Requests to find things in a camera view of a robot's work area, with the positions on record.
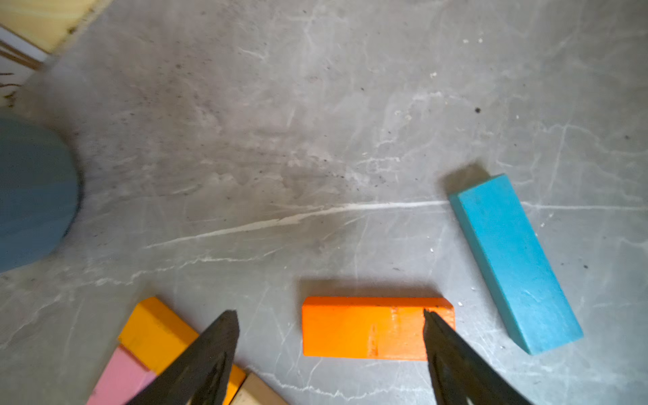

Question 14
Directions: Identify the natural wood block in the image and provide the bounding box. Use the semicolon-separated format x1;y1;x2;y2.
230;374;288;405

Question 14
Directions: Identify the green plant in blue pot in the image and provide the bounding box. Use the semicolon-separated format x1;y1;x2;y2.
1;108;80;273

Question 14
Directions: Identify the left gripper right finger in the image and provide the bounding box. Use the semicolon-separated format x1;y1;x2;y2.
423;310;531;405

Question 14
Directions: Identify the amber orange block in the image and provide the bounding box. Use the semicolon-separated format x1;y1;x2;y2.
118;297;248;404

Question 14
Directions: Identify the red-orange block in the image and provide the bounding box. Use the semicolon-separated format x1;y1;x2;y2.
301;296;456;361

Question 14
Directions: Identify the teal block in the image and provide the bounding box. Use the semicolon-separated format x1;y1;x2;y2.
449;175;584;355

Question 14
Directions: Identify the pink block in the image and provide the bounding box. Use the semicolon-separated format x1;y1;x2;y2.
87;345;156;405

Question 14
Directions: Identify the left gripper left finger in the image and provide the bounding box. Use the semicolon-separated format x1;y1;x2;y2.
129;310;240;405

